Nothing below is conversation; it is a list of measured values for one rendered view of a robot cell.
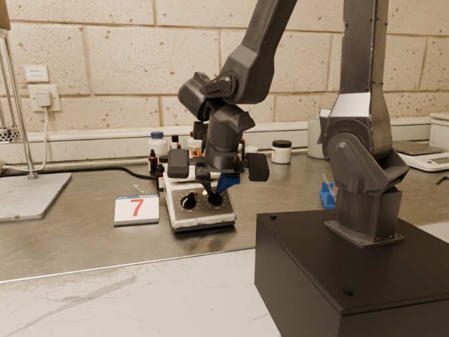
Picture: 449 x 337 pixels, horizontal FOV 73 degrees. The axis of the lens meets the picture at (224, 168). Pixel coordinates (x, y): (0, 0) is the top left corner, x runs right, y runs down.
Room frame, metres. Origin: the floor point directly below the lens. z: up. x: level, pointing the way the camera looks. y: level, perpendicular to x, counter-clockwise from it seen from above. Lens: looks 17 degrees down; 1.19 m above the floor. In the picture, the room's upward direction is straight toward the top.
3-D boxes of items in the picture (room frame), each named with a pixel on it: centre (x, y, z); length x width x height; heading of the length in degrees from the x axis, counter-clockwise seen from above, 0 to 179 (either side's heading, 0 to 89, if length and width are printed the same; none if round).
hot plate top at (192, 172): (0.67, 0.07, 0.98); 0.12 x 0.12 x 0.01; 15
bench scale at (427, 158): (1.05, -0.69, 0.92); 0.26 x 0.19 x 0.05; 20
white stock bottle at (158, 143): (0.98, 0.22, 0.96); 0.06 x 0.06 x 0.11
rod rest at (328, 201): (0.68, -0.25, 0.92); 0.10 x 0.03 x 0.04; 171
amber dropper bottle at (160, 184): (0.77, 0.17, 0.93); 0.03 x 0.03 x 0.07
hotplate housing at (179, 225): (0.64, 0.07, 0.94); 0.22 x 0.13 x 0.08; 15
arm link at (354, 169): (0.33, -0.16, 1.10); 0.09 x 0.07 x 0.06; 136
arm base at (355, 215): (0.33, -0.17, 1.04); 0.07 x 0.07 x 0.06; 21
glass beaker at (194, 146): (0.69, 0.07, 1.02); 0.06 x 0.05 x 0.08; 178
